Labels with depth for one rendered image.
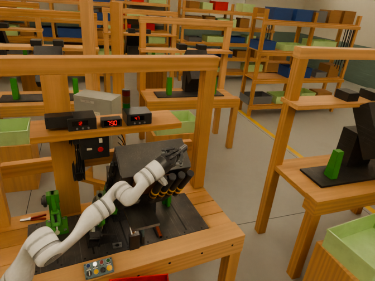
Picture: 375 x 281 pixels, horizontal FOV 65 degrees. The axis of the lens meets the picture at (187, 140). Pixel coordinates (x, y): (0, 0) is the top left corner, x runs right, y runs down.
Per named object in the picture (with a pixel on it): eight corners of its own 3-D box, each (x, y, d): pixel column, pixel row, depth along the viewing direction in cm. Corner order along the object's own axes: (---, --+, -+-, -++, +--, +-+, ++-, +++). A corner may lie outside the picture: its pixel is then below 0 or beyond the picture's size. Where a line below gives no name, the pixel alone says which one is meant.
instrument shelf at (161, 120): (181, 127, 197) (182, 122, 195) (30, 144, 161) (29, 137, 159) (168, 114, 217) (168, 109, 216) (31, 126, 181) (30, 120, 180)
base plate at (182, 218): (208, 229, 200) (209, 227, 199) (26, 279, 156) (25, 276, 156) (184, 194, 234) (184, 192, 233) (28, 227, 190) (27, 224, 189)
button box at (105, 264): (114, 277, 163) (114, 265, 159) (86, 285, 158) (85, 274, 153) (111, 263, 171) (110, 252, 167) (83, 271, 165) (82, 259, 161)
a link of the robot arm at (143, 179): (156, 176, 112) (142, 164, 117) (123, 202, 105) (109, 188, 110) (158, 187, 117) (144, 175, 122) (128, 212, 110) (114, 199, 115)
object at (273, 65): (277, 69, 1149) (282, 50, 1117) (291, 74, 1082) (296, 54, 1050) (251, 69, 1108) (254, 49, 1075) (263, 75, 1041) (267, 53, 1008)
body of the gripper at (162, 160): (163, 167, 115) (180, 154, 119) (149, 156, 119) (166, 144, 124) (165, 179, 120) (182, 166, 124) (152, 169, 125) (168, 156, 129)
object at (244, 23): (265, 80, 978) (279, 6, 881) (172, 81, 876) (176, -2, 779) (256, 76, 1024) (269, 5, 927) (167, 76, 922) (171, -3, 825)
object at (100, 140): (110, 156, 186) (109, 135, 179) (81, 160, 179) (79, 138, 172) (106, 148, 196) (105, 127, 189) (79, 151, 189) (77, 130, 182)
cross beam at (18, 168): (191, 151, 236) (192, 141, 232) (3, 179, 184) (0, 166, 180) (188, 148, 240) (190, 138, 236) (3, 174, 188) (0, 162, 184)
